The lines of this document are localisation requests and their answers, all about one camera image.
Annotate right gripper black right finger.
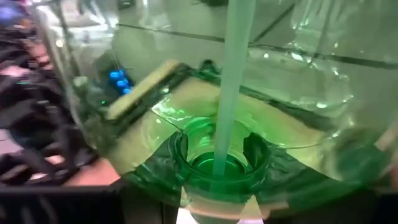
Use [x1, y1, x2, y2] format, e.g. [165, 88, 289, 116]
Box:
[244, 133, 312, 224]

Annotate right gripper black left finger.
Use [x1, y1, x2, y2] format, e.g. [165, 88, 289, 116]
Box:
[119, 133, 187, 224]

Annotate green plastic spray bottle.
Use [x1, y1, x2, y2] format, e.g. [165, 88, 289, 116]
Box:
[30, 0, 398, 224]

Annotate blue-lit computer device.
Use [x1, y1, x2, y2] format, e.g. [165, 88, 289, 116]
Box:
[108, 68, 133, 96]

